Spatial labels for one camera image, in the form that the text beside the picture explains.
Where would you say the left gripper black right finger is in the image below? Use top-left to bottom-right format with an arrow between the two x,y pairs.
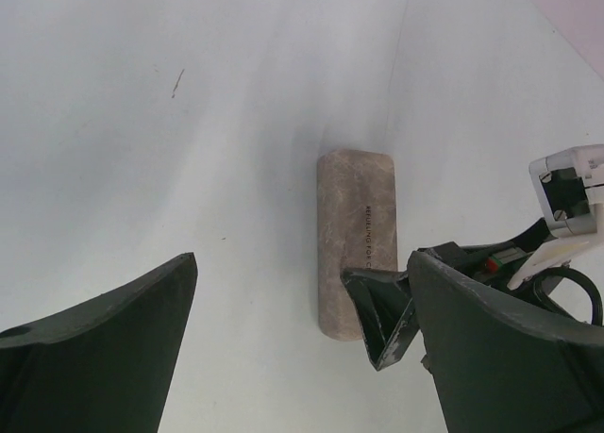
408,252 -> 603,432

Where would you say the grey glasses case green lining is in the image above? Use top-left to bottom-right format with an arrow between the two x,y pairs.
317,149 -> 398,341

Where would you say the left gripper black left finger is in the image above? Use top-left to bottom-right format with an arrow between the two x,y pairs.
1,253 -> 197,432

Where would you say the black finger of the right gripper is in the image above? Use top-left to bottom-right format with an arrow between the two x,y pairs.
418,219 -> 550,282
341,268 -> 419,370

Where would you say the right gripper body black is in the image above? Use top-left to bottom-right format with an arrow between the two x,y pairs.
471,243 -> 604,328

